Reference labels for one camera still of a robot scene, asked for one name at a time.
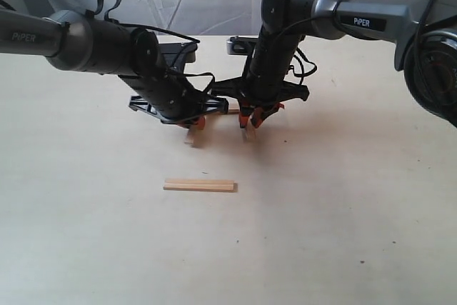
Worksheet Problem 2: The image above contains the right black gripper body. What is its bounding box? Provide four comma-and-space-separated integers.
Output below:
211, 32, 308, 107

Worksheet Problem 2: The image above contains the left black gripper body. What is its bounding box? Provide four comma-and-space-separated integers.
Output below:
121, 70, 229, 126

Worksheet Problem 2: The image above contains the wooden stick with holes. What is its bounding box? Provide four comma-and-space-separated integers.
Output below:
227, 104, 239, 114

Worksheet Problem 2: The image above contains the short wooden stick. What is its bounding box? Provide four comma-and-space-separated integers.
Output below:
184, 126, 202, 148

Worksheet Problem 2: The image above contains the long bottom wooden stick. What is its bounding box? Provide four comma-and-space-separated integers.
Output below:
163, 179, 236, 193

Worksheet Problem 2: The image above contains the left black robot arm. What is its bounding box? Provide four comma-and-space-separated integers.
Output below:
1, 9, 229, 128

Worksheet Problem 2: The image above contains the right grey Piper arm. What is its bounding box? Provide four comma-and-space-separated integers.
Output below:
211, 0, 456, 127

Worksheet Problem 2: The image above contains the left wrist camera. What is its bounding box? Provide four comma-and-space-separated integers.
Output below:
159, 42, 198, 71

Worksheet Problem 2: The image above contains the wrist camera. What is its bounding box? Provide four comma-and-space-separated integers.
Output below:
226, 36, 257, 56
159, 42, 198, 71

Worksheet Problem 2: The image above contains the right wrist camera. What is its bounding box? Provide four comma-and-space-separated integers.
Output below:
226, 36, 257, 56

